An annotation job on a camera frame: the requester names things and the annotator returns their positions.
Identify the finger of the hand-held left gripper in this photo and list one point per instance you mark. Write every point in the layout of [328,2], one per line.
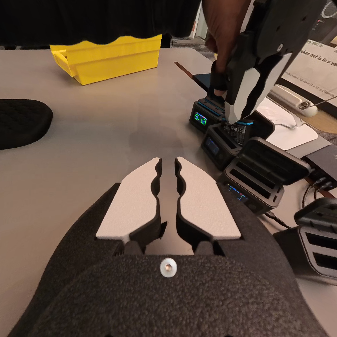
[274,73]
[242,95]

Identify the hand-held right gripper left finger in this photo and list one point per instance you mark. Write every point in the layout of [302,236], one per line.
[131,210]

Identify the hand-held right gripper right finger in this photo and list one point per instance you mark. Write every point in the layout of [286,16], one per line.
[208,210]

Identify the black camera battery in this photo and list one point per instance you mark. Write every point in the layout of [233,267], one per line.
[209,108]
[242,131]

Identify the black battery charging case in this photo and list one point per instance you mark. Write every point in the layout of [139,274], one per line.
[316,237]
[216,150]
[202,120]
[274,163]

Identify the person's left forearm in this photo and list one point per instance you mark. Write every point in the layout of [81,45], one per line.
[95,18]

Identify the person's left hand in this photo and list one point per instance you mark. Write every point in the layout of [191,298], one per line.
[226,26]

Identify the dark flat pad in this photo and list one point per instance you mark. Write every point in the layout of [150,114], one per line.
[204,81]

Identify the white instruction sheet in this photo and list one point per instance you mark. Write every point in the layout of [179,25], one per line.
[316,63]

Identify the white stand base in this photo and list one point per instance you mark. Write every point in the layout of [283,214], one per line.
[295,134]

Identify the black multi-port power hub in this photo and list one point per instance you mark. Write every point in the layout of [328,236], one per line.
[321,160]

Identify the yellow plastic bin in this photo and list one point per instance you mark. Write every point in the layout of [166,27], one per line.
[110,58]

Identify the black quilted pad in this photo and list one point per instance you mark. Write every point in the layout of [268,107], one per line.
[21,124]

